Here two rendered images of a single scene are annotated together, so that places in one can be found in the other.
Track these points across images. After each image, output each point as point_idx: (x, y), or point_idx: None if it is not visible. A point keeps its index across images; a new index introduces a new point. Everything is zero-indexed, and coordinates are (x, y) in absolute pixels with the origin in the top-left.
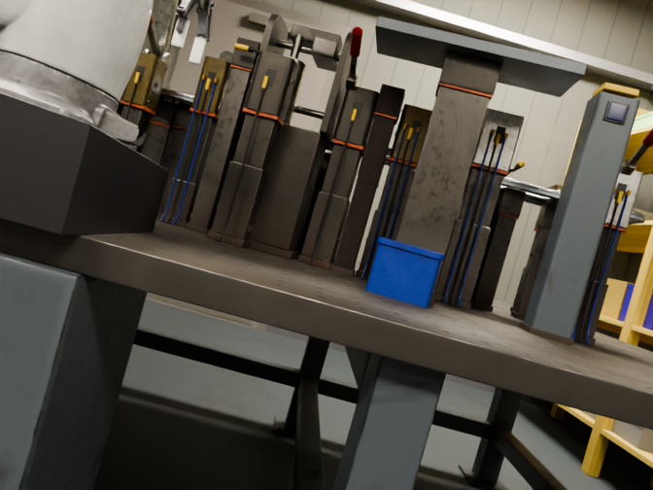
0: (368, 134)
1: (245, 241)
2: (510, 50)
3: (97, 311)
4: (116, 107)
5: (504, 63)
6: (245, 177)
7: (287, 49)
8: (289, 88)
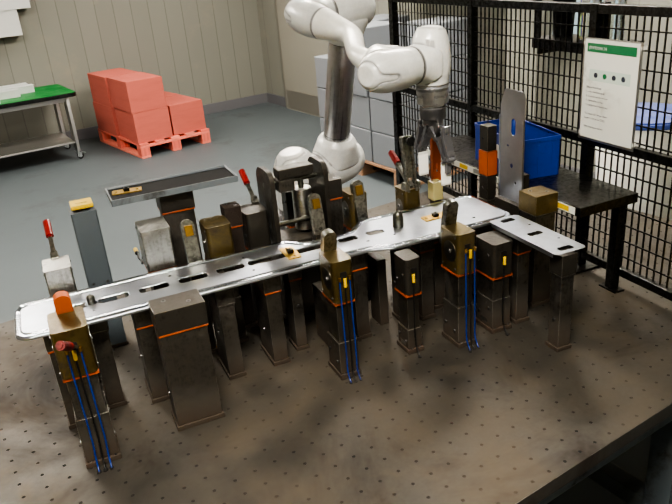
0: (244, 236)
1: None
2: (149, 181)
3: None
4: (282, 213)
5: None
6: None
7: (308, 178)
8: (283, 205)
